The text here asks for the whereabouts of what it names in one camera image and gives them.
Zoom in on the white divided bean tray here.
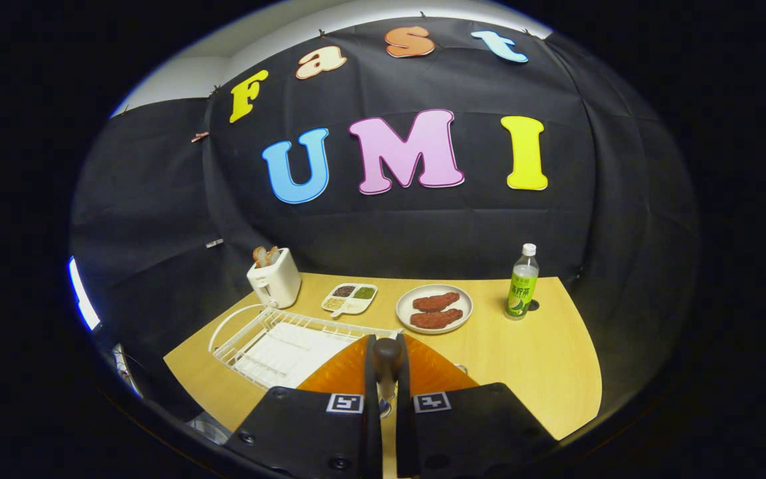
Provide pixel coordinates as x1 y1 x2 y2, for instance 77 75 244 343
321 283 378 317

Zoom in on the green tea bottle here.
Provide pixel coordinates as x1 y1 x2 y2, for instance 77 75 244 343
504 243 541 321

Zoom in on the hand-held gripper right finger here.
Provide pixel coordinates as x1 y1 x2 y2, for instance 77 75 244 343
393 333 560 478

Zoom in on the white toaster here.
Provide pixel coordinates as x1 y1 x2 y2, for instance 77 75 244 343
247 247 303 309

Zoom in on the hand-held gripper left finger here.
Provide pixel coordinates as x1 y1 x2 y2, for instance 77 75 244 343
227 334 384 479

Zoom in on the white wire dish rack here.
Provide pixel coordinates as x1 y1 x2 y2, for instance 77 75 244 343
208 304 400 391

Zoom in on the black backdrop cloth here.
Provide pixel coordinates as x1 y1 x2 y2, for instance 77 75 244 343
69 17 700 426

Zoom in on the white plate with meat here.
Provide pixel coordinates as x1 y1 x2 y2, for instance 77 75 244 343
396 284 474 335

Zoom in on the brown meat piece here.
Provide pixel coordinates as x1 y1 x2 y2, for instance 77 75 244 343
410 308 464 330
412 291 461 313

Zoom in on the wooden handle spoon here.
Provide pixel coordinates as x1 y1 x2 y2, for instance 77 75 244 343
372 337 404 418

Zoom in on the bright monitor screen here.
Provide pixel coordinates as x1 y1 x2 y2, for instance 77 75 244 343
68 256 102 332

